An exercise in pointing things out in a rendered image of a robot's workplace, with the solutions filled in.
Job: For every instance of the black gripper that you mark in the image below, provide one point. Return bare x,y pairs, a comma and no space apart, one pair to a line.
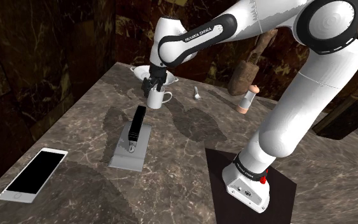
158,73

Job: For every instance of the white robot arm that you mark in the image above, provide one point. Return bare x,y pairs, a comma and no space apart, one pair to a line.
305,102

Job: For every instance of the white mug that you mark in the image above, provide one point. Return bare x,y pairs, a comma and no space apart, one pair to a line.
154,100

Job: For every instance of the black rectangular bar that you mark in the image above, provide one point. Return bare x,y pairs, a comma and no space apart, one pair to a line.
136,122

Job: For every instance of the silver spoon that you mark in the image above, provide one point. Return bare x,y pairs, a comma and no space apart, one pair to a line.
197,96

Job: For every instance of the grey flat plate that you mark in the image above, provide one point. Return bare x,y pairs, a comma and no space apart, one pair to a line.
129,159

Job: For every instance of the brown mallet-shaped object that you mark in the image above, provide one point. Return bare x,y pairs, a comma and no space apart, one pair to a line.
242,79

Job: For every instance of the tan and white pepper mill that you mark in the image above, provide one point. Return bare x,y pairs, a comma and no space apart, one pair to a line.
247,100

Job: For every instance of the dark robot stand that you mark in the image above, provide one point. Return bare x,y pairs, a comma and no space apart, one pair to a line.
220,198

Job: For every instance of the white smartphone with black screen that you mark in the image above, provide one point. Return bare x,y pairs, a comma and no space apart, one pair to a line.
33,175

